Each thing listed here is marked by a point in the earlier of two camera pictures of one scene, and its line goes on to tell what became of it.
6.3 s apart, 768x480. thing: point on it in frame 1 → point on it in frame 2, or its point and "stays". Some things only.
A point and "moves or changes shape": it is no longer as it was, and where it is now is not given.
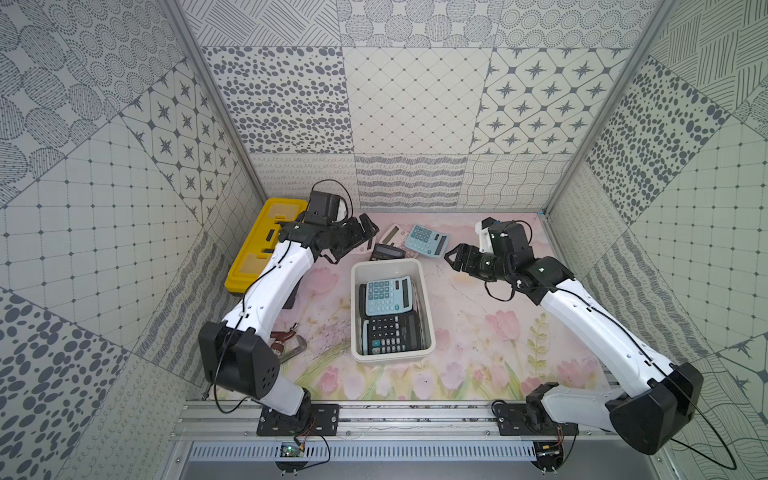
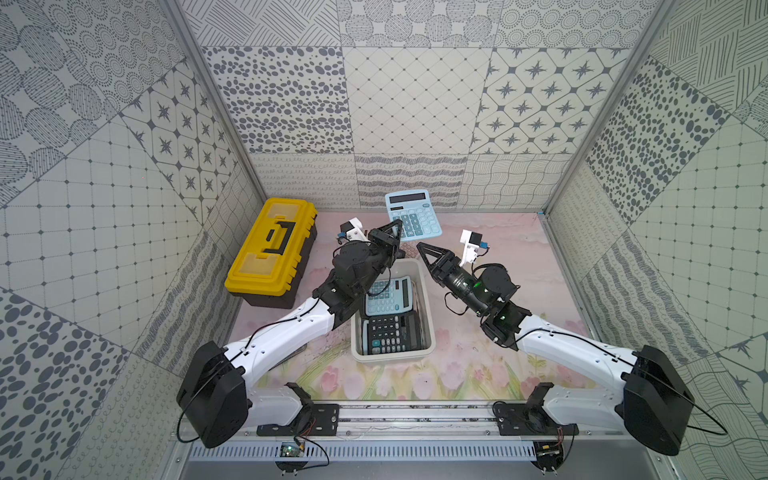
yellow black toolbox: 262,240 stays
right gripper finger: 462,251 → 439,261
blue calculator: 388,296 stays
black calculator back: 392,333 stays
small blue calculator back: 427,241 moves or changes shape
